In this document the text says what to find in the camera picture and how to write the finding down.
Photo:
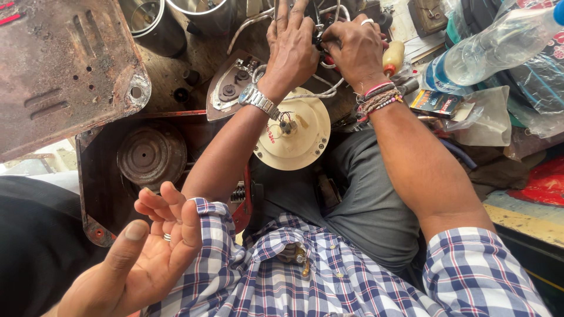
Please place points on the grey metal tube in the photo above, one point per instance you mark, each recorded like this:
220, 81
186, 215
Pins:
407, 85

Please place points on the brown metal device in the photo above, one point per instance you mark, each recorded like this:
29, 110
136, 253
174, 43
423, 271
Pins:
426, 16

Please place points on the plastic wrapped dark bag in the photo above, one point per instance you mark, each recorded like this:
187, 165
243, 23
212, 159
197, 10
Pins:
542, 79

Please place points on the rusty round heating disc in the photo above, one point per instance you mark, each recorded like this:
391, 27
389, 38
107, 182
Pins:
152, 155

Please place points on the person's right hand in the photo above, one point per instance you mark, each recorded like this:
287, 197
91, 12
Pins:
359, 57

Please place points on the small dark printed box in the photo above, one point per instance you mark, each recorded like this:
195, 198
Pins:
434, 103

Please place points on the person's left hand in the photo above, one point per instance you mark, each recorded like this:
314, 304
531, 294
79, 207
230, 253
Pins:
291, 53

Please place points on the brass item in pocket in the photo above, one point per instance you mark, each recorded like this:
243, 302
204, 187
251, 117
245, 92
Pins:
297, 257

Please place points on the dark steel pot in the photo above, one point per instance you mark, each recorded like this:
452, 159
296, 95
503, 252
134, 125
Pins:
154, 31

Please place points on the red plastic bag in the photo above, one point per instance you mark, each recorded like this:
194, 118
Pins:
544, 182

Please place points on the blue checked shirt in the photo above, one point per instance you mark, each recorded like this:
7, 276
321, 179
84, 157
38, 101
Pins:
335, 286

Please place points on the grey trousers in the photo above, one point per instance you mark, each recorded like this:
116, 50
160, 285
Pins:
374, 211

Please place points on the stack of papers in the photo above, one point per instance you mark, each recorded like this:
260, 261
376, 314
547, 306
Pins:
418, 42

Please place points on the red framed metal tool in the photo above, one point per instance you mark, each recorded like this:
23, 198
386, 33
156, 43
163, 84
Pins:
245, 211

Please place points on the large rusty metal plate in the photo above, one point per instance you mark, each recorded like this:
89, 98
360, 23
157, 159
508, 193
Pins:
61, 70

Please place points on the clear plastic water bottle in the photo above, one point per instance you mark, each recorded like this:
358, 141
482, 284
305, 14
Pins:
493, 48

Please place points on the clear plastic bag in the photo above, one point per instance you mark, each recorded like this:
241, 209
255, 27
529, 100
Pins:
484, 119

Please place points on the black electrical plug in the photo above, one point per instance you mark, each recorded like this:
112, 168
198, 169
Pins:
320, 37

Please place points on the shiny steel pot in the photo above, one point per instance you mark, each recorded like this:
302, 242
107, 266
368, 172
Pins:
207, 17

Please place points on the cream round plastic base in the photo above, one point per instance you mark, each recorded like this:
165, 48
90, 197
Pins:
304, 141

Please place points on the clothes iron soleplate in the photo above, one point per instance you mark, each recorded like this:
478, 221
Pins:
227, 88

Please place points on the silver metal wristwatch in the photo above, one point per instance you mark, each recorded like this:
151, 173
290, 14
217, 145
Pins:
258, 100

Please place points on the small black cylinder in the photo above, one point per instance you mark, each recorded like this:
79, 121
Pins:
191, 77
180, 94

